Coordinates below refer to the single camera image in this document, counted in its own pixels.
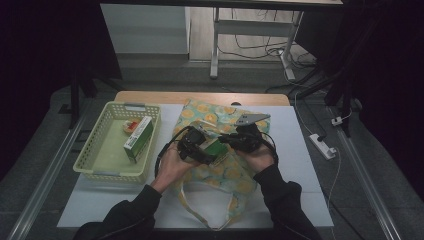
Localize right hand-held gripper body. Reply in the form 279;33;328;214
229;112;272;155

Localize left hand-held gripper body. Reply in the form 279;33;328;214
177;125;215;165

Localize short green white box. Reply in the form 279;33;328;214
199;137;230;159

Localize orange print fabric tote bag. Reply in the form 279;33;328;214
171;98;272;232

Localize long green white box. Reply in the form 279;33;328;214
122;115;155;164

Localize pale green plastic basket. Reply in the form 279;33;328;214
72;101;162;185

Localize person's right hand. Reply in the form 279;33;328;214
235;143;277;175

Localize person's left hand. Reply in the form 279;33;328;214
150;142;202;195

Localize white table mat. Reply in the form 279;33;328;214
56;103;334;230

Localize white power strip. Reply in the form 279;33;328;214
308;133;338;161

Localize black metal stand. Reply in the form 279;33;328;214
289;33;364;138
58;59;124;130

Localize white cabinet panel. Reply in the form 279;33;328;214
100;3;192;55

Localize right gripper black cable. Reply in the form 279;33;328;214
259;131;280;167

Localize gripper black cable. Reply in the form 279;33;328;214
153;125;194;178
259;131;280;167

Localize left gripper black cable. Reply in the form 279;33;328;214
153;125;194;178

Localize black floor cables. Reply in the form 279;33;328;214
218;8;317;68

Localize white power cable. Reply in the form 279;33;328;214
324;148;343;209

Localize white desk frame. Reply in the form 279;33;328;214
209;6;305;81

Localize aluminium rail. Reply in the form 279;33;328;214
328;106;404;240
6;108;92;240

